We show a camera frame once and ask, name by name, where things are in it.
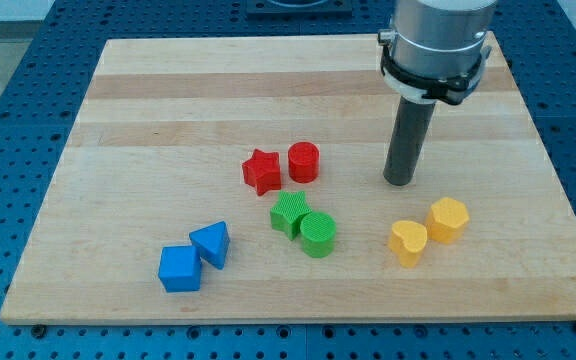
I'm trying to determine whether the red star block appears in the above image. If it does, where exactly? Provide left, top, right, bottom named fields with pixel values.
left=242, top=149, right=282, bottom=196

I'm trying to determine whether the green star block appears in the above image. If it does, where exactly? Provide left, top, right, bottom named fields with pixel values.
left=269, top=190, right=312, bottom=240

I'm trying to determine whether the red cylinder block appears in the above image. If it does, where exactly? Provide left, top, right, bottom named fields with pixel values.
left=288, top=142, right=320, bottom=183

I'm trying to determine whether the green cylinder block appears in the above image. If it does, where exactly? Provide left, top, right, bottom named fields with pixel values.
left=300, top=212, right=336, bottom=258

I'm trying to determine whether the wooden board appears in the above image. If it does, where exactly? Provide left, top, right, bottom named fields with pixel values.
left=0, top=34, right=576, bottom=325

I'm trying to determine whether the blue triangle block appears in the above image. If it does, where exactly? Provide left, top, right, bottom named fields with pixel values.
left=189, top=221, right=230, bottom=270

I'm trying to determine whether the yellow heart block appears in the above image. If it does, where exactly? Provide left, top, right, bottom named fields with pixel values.
left=387, top=220, right=428, bottom=268

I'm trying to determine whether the blue cube block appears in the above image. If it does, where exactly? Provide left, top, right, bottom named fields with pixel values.
left=158, top=245, right=202, bottom=292

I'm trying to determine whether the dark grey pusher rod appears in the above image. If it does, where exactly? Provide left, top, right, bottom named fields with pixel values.
left=383, top=98, right=435, bottom=186

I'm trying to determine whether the yellow hexagon block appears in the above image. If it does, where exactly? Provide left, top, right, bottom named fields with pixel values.
left=425, top=197, right=470, bottom=244

